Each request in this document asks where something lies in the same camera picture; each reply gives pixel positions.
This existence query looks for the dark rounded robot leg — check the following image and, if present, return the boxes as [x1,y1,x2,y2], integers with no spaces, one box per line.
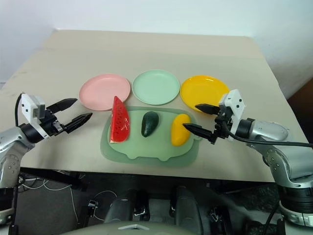
[175,186,203,225]
[104,188,137,227]

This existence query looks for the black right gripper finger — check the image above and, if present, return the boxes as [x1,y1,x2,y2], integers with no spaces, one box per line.
[194,104,220,116]
[182,123,215,141]

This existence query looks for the yellow plate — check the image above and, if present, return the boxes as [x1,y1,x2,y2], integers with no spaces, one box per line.
[179,75,230,114]

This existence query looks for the pink plate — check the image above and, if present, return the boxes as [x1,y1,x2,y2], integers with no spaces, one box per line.
[78,74,131,112]

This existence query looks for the light green plate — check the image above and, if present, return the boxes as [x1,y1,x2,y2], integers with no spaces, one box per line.
[132,69,180,106]

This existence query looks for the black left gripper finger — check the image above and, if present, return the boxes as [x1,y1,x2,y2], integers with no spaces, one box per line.
[64,113,93,133]
[46,98,78,113]

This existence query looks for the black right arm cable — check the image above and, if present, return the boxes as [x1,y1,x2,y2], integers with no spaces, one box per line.
[222,117,313,148]

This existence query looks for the grey-green robot torso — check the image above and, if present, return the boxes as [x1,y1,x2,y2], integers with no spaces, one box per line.
[60,218,256,235]

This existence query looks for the green silicone tray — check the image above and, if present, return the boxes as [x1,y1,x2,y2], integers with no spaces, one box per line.
[100,106,201,168]

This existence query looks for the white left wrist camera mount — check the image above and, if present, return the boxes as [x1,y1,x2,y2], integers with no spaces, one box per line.
[20,93,51,139]

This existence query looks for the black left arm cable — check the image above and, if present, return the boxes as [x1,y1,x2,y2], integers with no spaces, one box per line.
[14,94,24,127]

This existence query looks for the white floor cable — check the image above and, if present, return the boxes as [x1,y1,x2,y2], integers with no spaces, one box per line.
[23,178,81,218]

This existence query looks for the red watermelon slice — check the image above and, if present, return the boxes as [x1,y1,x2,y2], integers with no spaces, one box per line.
[108,95,131,144]

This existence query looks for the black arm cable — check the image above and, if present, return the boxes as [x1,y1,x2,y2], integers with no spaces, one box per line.
[222,117,313,148]
[14,94,24,127]

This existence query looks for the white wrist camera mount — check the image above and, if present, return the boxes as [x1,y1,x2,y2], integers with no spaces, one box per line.
[218,89,246,142]
[20,93,51,139]

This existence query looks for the dark green avocado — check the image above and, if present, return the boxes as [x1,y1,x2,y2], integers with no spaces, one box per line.
[140,111,160,137]

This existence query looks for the yellow mango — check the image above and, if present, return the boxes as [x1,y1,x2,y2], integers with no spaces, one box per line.
[170,114,191,147]

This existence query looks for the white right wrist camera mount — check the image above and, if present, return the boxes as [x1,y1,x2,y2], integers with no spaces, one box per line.
[218,89,246,142]

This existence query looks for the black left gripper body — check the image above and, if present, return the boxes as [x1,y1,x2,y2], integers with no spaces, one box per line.
[40,110,67,136]

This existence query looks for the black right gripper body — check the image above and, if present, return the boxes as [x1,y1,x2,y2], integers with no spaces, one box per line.
[208,107,236,144]

